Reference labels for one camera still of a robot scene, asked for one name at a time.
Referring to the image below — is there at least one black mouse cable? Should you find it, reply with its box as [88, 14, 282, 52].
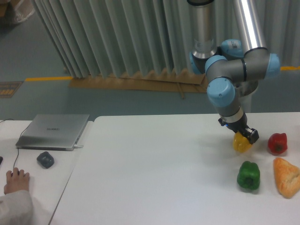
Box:
[0, 119, 36, 169]

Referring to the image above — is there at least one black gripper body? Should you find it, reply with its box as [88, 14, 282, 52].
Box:
[218, 112, 248, 135]

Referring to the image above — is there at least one yellow bell pepper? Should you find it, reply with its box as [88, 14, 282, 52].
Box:
[232, 132, 252, 153]

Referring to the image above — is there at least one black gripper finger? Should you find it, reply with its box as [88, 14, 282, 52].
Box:
[242, 128, 259, 144]

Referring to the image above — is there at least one white sleeved forearm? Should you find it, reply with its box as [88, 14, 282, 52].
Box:
[0, 190, 33, 225]

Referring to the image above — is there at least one red bell pepper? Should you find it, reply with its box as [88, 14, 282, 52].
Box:
[268, 133, 288, 154]

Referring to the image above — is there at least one pale green curtain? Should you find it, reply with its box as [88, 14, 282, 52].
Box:
[31, 0, 300, 78]

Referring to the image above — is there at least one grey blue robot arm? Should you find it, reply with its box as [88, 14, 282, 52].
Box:
[188, 0, 280, 144]

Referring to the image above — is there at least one cardboard box with plastic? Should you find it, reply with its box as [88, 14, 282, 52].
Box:
[0, 0, 35, 25]

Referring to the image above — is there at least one silver closed laptop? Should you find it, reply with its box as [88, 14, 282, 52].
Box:
[15, 114, 89, 151]

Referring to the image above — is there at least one brown cardboard sheet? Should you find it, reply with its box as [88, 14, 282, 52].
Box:
[69, 69, 208, 99]

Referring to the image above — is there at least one person's hand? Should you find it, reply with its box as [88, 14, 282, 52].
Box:
[4, 167, 30, 195]

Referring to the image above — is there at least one orange bread piece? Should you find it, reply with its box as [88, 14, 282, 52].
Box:
[273, 157, 300, 199]

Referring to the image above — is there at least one green bell pepper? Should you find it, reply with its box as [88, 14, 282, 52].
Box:
[237, 161, 260, 190]

